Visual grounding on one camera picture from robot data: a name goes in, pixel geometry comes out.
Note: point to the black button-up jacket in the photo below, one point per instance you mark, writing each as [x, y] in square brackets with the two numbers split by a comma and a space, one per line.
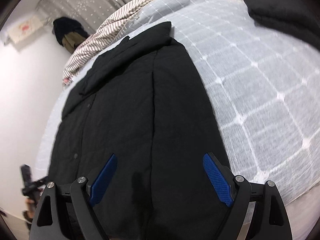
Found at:
[144, 102]

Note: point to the brown striped blanket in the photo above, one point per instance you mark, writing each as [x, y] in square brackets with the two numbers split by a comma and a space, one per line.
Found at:
[109, 31]

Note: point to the black folded garment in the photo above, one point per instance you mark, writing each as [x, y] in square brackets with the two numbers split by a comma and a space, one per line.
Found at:
[291, 17]

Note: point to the person's left hand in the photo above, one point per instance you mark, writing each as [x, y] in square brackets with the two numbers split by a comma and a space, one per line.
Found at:
[29, 213]

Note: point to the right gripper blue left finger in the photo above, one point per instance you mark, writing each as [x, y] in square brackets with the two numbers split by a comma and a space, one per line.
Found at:
[99, 179]

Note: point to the dark clothes hanging on wall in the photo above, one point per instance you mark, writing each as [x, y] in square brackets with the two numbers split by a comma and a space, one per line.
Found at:
[69, 33]

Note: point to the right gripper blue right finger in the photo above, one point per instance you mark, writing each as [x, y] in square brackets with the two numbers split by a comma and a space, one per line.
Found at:
[221, 179]

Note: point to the light grey grid bedspread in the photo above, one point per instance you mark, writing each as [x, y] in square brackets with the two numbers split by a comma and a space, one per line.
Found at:
[263, 86]

